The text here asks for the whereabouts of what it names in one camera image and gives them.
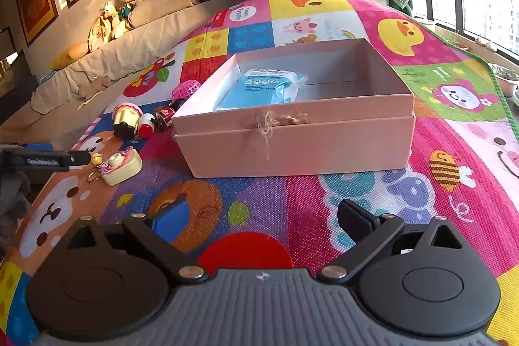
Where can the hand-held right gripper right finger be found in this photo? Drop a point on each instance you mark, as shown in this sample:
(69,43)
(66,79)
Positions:
(357,218)

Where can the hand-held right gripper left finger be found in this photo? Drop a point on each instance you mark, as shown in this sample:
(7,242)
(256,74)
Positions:
(176,218)

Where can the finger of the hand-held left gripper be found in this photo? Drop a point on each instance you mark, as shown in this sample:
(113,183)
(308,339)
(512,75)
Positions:
(44,160)

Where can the cream toy camera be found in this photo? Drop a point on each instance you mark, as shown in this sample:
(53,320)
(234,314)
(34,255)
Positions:
(121,167)

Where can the cupcake toy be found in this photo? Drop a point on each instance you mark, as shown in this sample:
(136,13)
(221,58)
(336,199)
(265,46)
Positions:
(125,121)

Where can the pink cardboard box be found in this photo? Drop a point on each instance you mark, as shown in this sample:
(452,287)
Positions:
(300,143)

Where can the red and white toy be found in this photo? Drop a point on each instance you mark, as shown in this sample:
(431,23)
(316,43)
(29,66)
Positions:
(147,126)

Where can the small toy car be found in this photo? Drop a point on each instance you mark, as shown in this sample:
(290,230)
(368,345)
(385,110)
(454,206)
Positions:
(165,115)

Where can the pink mesh ball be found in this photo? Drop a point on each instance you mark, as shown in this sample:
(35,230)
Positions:
(185,90)

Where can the colourful cartoon play mat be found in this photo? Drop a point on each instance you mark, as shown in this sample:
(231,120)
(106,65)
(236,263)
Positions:
(365,188)

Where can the grey cloth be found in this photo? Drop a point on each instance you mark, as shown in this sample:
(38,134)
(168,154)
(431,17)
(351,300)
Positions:
(12,204)

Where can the dark cabinet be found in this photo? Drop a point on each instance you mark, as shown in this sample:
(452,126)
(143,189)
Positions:
(14,74)

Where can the yellow cushion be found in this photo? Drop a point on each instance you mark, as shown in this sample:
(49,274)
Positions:
(71,55)

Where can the beige covered sofa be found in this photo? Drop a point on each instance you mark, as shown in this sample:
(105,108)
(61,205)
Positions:
(121,60)

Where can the twine bow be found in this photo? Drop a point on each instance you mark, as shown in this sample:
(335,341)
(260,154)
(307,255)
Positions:
(265,123)

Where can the yellow plush toy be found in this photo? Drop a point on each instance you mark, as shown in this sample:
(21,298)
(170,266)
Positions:
(104,25)

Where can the blue plastic packet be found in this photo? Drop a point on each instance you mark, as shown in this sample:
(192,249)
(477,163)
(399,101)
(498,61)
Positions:
(259,90)

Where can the potted plants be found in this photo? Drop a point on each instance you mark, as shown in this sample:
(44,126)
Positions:
(505,80)

